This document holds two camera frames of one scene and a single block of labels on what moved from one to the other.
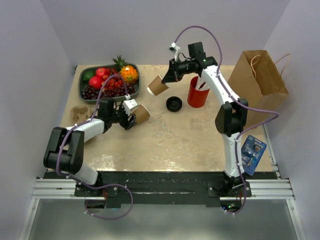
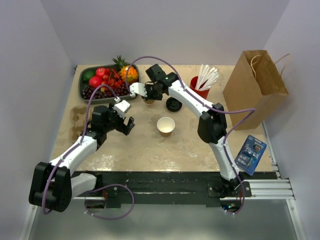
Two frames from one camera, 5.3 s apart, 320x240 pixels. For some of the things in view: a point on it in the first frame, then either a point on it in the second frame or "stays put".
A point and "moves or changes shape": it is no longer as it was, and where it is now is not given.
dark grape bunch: (91, 93) stays put
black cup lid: (174, 104) stays put
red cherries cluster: (113, 82) stays put
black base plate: (160, 189) stays put
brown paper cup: (156, 87) moves or changes shape
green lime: (88, 74) stays put
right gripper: (173, 74) -> (149, 97)
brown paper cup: (142, 114) -> (165, 125)
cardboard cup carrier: (79, 114) stays put
